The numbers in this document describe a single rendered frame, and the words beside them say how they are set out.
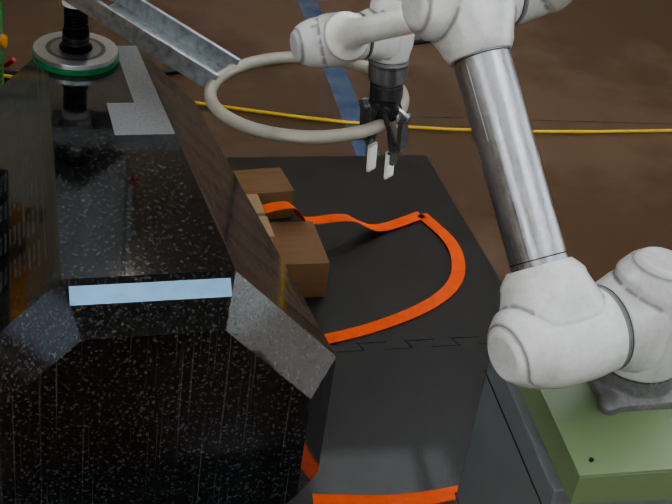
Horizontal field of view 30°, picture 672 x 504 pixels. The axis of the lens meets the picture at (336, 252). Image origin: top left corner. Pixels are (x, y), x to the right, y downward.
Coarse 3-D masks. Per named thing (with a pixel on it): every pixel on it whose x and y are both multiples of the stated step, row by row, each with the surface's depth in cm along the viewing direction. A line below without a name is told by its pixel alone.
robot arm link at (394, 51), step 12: (372, 0) 271; (384, 0) 268; (396, 0) 268; (360, 12) 271; (372, 12) 270; (408, 36) 272; (372, 48) 269; (384, 48) 271; (396, 48) 272; (408, 48) 274; (384, 60) 274; (396, 60) 275
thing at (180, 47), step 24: (72, 0) 307; (96, 0) 304; (120, 0) 315; (144, 0) 313; (120, 24) 304; (144, 24) 313; (168, 24) 312; (144, 48) 305; (168, 48) 302; (192, 48) 313; (216, 48) 310; (192, 72) 302
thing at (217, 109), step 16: (240, 64) 311; (256, 64) 314; (272, 64) 317; (352, 64) 315; (208, 80) 302; (224, 80) 306; (208, 96) 293; (224, 112) 286; (240, 128) 282; (256, 128) 280; (272, 128) 280; (352, 128) 281; (368, 128) 283; (384, 128) 286
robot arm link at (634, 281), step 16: (640, 256) 216; (656, 256) 217; (624, 272) 215; (640, 272) 213; (656, 272) 213; (608, 288) 216; (624, 288) 215; (640, 288) 213; (656, 288) 212; (624, 304) 213; (640, 304) 213; (656, 304) 212; (640, 320) 212; (656, 320) 213; (640, 336) 213; (656, 336) 214; (640, 352) 214; (656, 352) 216; (624, 368) 217; (640, 368) 219; (656, 368) 220
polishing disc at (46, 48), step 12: (48, 36) 325; (60, 36) 326; (96, 36) 328; (36, 48) 318; (48, 48) 319; (96, 48) 322; (108, 48) 323; (48, 60) 313; (60, 60) 314; (72, 60) 315; (84, 60) 316; (96, 60) 316; (108, 60) 317
